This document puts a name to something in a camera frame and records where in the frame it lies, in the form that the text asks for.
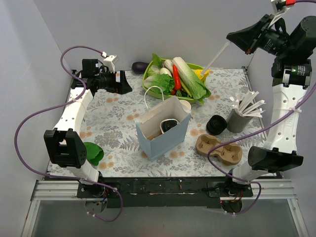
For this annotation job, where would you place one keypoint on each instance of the stack of paper cups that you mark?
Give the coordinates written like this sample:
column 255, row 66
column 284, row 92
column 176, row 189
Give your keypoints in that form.
column 186, row 105

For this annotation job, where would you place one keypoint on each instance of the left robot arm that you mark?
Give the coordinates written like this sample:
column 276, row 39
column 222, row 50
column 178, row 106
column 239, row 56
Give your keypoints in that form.
column 64, row 145

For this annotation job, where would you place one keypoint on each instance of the pulp cup carrier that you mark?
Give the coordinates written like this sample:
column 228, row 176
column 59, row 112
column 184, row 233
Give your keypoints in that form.
column 151, row 137

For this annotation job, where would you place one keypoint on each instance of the green lettuce head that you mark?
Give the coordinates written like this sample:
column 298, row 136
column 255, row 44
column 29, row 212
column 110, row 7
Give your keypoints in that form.
column 163, row 81

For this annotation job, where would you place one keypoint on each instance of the napa cabbage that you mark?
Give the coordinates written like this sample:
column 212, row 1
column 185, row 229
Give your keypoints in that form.
column 193, row 86

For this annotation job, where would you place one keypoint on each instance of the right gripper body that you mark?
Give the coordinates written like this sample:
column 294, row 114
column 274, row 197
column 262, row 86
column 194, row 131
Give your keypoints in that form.
column 255, row 39

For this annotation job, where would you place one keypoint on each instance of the light blue paper bag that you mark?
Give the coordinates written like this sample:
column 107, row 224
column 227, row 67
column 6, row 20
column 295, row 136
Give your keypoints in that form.
column 148, row 124

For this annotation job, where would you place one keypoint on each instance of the stack of pulp cup carriers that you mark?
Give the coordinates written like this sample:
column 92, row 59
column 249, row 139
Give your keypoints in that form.
column 230, row 154

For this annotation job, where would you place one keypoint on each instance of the floral table mat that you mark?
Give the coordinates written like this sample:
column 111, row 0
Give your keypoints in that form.
column 109, row 123

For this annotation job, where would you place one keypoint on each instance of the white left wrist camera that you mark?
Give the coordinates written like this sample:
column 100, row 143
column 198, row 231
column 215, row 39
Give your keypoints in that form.
column 109, row 61

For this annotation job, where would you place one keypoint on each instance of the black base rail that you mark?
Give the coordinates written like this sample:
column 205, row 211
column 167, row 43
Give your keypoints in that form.
column 165, row 191

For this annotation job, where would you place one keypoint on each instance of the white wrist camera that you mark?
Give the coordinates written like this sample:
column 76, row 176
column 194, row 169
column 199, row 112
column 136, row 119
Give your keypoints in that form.
column 109, row 61
column 280, row 7

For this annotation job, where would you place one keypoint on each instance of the green bok choy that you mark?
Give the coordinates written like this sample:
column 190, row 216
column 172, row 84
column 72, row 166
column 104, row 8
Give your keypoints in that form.
column 94, row 153

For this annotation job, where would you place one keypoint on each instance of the black cup lid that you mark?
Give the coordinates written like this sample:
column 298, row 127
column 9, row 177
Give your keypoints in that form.
column 168, row 124

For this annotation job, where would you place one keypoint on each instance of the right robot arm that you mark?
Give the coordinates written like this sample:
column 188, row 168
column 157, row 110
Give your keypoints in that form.
column 291, row 72

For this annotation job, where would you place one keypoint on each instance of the yellow pepper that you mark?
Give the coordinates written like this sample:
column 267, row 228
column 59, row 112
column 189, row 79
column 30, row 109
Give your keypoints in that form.
column 201, row 76

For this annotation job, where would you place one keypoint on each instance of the stack of black lids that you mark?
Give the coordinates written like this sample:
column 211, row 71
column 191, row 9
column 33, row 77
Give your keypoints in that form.
column 216, row 125

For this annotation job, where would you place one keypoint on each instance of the single white straw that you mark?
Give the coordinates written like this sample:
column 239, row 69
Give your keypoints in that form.
column 226, row 44

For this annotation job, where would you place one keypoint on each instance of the dark purple eggplant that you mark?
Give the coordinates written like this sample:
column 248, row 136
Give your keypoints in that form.
column 139, row 67

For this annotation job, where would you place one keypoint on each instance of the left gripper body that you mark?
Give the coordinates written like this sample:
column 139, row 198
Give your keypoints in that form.
column 117, row 81

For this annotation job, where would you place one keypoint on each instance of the green plastic vegetable tray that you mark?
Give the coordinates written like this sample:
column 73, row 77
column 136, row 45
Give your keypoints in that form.
column 159, row 96

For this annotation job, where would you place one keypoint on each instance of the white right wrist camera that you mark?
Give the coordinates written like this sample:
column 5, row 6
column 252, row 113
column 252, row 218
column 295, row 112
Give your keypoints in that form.
column 280, row 7

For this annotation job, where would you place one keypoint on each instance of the cup of white straws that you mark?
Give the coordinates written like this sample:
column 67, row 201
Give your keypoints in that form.
column 243, row 111

